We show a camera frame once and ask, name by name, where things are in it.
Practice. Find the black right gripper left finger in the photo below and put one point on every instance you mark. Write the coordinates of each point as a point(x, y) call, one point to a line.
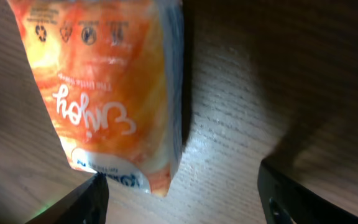
point(87, 204)

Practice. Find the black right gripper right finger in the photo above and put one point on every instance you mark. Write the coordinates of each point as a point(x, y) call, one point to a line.
point(285, 201)

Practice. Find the orange small box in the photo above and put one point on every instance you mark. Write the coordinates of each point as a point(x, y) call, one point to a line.
point(110, 74)

